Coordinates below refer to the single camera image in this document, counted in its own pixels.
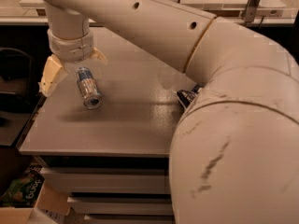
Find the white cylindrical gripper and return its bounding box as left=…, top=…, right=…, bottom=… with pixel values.
left=38, top=29, right=107, bottom=97

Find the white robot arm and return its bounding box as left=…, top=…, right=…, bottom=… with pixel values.
left=43, top=0, right=299, bottom=224

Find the silver blue redbull can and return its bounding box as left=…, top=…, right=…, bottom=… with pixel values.
left=76, top=67, right=103, bottom=109

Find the black office chair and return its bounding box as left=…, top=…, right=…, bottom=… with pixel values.
left=0, top=47, right=37, bottom=114

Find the grey drawer cabinet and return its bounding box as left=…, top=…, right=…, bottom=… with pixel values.
left=20, top=27, right=194, bottom=224

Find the blue potato chips bag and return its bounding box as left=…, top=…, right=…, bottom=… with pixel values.
left=176, top=84, right=203, bottom=109

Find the green snack bag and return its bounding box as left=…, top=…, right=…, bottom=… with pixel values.
left=1, top=164, right=44, bottom=208

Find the cardboard box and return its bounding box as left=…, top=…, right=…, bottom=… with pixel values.
left=0, top=181, right=70, bottom=224

